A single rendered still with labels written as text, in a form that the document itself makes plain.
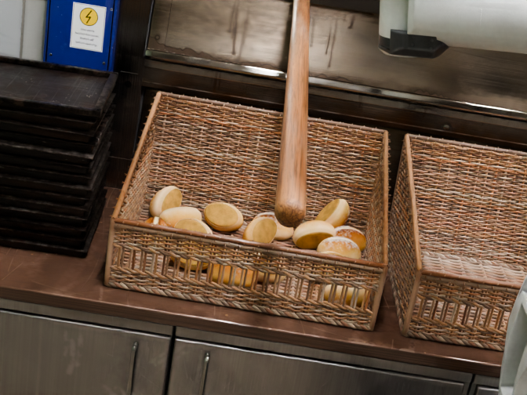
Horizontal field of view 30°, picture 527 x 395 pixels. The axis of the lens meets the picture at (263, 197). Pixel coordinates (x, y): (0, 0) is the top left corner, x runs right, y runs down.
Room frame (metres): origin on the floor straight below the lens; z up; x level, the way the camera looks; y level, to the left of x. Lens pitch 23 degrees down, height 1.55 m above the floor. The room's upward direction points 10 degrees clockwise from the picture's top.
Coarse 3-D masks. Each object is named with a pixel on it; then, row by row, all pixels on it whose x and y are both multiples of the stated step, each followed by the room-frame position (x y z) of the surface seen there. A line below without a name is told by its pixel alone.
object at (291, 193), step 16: (304, 0) 1.73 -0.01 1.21; (304, 16) 1.60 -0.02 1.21; (304, 32) 1.50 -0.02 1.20; (304, 48) 1.40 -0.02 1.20; (288, 64) 1.34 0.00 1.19; (304, 64) 1.31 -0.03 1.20; (288, 80) 1.24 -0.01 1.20; (304, 80) 1.24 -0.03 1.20; (288, 96) 1.17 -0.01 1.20; (304, 96) 1.17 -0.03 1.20; (288, 112) 1.10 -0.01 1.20; (304, 112) 1.11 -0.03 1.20; (288, 128) 1.04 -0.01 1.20; (304, 128) 1.05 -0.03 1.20; (288, 144) 0.99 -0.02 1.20; (304, 144) 1.00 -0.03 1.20; (288, 160) 0.94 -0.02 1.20; (304, 160) 0.95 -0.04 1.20; (288, 176) 0.89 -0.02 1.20; (304, 176) 0.91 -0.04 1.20; (288, 192) 0.85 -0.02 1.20; (304, 192) 0.87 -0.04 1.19; (288, 208) 0.83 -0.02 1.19; (304, 208) 0.84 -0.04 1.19; (288, 224) 0.83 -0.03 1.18
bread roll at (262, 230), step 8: (256, 224) 1.96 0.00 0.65; (264, 224) 1.97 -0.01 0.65; (272, 224) 1.99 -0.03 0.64; (248, 232) 1.94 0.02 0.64; (256, 232) 1.95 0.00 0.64; (264, 232) 1.96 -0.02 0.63; (272, 232) 1.98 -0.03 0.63; (248, 240) 1.93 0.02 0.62; (256, 240) 1.93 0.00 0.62; (264, 240) 1.95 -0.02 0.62; (272, 240) 1.97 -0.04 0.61
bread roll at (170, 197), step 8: (160, 192) 2.04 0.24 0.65; (168, 192) 2.04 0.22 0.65; (176, 192) 2.06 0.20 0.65; (152, 200) 2.03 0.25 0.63; (160, 200) 2.02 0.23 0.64; (168, 200) 2.03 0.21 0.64; (176, 200) 2.05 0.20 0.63; (152, 208) 2.01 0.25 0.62; (160, 208) 2.00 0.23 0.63; (168, 208) 2.02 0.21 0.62
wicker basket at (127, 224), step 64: (192, 128) 2.14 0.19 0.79; (320, 128) 2.15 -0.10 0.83; (128, 192) 1.82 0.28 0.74; (192, 192) 2.10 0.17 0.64; (256, 192) 2.11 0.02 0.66; (320, 192) 2.12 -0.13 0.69; (384, 192) 1.93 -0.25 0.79; (128, 256) 1.82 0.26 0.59; (192, 256) 1.69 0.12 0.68; (256, 256) 1.70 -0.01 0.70; (320, 256) 1.69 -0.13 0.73; (384, 256) 1.72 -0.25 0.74; (320, 320) 1.69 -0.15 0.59
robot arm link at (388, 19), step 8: (384, 0) 1.26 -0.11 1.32; (392, 0) 1.25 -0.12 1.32; (400, 0) 1.24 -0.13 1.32; (408, 0) 1.24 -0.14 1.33; (384, 8) 1.26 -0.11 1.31; (392, 8) 1.25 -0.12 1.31; (400, 8) 1.24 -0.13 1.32; (408, 8) 1.24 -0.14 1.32; (384, 16) 1.26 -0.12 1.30; (392, 16) 1.25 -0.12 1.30; (400, 16) 1.24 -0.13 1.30; (384, 24) 1.26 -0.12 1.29; (392, 24) 1.25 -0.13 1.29; (400, 24) 1.24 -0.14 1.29; (384, 32) 1.26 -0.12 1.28; (384, 40) 1.26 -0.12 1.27
